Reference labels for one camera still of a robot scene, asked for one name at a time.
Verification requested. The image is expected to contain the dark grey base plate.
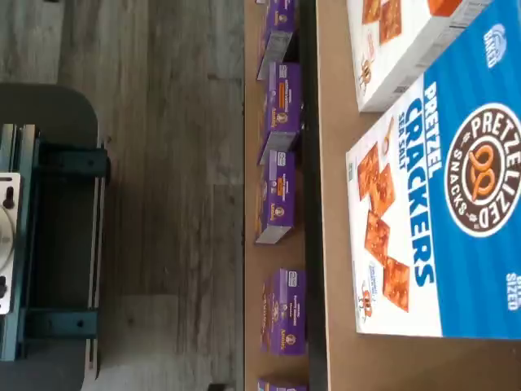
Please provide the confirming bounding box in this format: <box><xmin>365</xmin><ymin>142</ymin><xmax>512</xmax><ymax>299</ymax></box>
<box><xmin>0</xmin><ymin>82</ymin><xmax>103</xmax><ymax>391</ymax></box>

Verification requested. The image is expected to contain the purple Annie's box orange band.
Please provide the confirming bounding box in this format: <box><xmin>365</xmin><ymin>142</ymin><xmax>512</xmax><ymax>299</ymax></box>
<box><xmin>254</xmin><ymin>149</ymin><xmax>297</xmax><ymax>246</ymax></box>

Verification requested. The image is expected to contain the purple Annie's chocolate bunnies box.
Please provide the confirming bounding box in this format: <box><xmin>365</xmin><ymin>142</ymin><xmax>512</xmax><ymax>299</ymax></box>
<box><xmin>260</xmin><ymin>267</ymin><xmax>308</xmax><ymax>358</ymax></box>

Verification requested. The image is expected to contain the purple Annie's hidden veggies box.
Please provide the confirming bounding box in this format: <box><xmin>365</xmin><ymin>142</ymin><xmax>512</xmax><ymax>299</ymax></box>
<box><xmin>256</xmin><ymin>61</ymin><xmax>304</xmax><ymax>166</ymax></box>

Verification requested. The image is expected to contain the purple Annie's snack box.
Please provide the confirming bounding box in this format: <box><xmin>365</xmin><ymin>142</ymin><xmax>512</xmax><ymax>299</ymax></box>
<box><xmin>256</xmin><ymin>0</ymin><xmax>301</xmax><ymax>81</ymax></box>

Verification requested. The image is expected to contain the wooden shelf board under cracker boxes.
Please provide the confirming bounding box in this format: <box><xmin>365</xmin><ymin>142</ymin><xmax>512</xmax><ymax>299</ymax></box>
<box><xmin>315</xmin><ymin>0</ymin><xmax>521</xmax><ymax>391</ymax></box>

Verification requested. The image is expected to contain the blue sea salt pretzel crackers box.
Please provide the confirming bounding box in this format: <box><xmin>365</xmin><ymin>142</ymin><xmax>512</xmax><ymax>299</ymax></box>
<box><xmin>344</xmin><ymin>0</ymin><xmax>521</xmax><ymax>340</ymax></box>

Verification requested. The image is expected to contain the teal metal base frame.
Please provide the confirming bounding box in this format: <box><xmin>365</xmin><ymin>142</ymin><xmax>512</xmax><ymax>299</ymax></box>
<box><xmin>0</xmin><ymin>123</ymin><xmax>112</xmax><ymax>364</ymax></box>

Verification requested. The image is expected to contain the orange cheddar pretzel crackers box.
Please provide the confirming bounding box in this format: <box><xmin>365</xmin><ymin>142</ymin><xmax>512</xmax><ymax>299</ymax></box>
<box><xmin>345</xmin><ymin>0</ymin><xmax>496</xmax><ymax>114</ymax></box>

